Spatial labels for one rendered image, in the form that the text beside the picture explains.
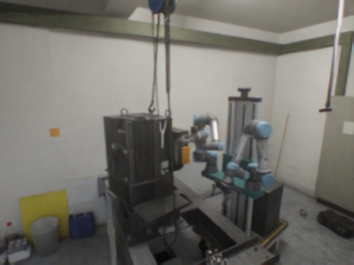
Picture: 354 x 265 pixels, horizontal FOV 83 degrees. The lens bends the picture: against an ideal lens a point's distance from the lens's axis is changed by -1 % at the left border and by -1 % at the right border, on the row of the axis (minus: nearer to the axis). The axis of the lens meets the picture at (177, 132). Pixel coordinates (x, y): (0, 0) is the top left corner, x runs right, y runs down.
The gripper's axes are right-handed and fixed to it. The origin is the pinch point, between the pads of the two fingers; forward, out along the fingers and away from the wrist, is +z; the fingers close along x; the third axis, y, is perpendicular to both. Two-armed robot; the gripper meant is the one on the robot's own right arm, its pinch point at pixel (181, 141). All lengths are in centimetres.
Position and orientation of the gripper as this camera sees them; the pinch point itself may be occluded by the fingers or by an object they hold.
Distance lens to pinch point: 155.6
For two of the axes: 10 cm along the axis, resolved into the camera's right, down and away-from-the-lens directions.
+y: 0.5, 9.8, 2.1
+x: -7.1, -1.1, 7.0
